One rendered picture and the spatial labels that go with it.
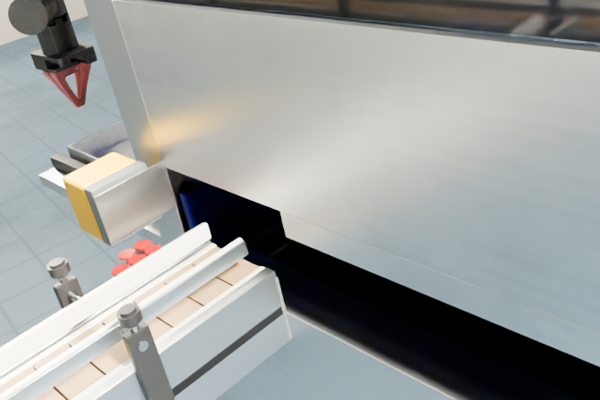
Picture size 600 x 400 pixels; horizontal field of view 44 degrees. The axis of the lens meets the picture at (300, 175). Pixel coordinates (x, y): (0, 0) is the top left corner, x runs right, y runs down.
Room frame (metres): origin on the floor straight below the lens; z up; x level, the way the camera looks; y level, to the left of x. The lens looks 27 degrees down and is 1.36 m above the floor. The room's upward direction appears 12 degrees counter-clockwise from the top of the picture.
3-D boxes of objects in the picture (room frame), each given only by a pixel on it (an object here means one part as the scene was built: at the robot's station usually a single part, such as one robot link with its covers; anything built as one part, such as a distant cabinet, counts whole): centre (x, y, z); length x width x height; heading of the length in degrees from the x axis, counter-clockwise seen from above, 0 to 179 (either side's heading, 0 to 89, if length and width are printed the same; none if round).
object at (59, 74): (1.19, 0.34, 1.01); 0.07 x 0.07 x 0.09; 40
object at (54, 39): (1.18, 0.33, 1.08); 0.10 x 0.07 x 0.07; 40
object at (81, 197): (0.76, 0.22, 1.00); 0.08 x 0.07 x 0.07; 39
